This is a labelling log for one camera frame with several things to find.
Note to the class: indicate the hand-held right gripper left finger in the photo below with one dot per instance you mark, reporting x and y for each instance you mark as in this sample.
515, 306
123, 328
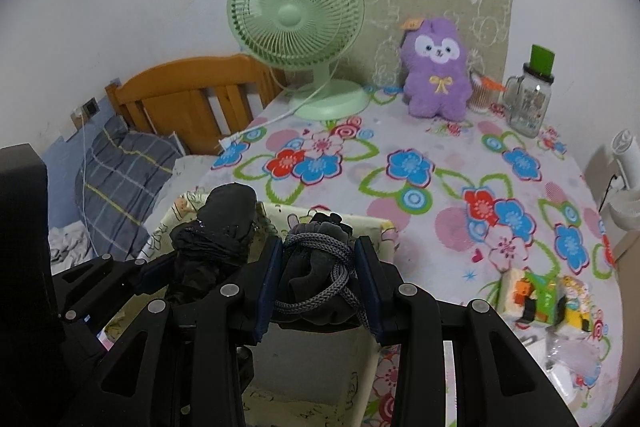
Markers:
265, 292

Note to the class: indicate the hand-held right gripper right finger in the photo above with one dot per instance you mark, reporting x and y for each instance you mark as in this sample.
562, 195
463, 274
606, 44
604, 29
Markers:
369, 294

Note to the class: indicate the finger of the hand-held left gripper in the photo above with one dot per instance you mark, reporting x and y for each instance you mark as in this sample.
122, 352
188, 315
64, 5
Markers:
115, 272

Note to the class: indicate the black umbrella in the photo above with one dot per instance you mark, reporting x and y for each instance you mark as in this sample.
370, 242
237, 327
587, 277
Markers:
225, 217

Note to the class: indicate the pale yellow fabric storage box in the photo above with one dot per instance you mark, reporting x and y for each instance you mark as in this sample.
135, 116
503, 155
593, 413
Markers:
320, 367

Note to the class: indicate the clear plastic bag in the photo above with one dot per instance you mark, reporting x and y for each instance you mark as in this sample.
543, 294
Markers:
580, 357

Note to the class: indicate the crumpled white cloth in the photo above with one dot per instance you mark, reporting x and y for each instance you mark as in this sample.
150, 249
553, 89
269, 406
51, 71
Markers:
70, 247

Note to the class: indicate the grey plaid pillow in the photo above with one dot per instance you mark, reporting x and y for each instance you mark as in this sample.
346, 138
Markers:
120, 177

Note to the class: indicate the floral tablecloth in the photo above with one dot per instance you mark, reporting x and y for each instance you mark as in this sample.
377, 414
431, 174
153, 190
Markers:
425, 187

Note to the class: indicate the orange green tissue packet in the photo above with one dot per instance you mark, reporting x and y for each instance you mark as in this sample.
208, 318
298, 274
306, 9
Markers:
530, 297

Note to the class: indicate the wooden bed headboard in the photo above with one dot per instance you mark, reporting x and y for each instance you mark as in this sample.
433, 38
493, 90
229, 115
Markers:
190, 92

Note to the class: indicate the yellow tissue packet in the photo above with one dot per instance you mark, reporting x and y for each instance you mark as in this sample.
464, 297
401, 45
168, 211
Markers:
582, 307

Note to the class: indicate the cotton swab container orange lid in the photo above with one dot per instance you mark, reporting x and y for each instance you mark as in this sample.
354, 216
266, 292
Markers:
481, 97

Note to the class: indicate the purple plush toy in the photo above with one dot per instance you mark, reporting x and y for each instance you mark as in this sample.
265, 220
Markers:
437, 72

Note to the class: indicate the glass jar with green lid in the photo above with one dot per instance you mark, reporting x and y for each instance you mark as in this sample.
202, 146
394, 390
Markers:
530, 102

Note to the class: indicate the green desk fan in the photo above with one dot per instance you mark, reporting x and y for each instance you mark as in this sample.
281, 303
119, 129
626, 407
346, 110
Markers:
295, 22

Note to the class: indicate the white desk fan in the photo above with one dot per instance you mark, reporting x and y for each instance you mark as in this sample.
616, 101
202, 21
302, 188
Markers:
625, 177

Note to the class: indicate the wall socket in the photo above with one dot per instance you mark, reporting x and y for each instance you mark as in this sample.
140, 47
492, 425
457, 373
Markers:
90, 108

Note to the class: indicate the beige printed wall panel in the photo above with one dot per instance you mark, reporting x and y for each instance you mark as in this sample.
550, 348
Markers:
480, 12

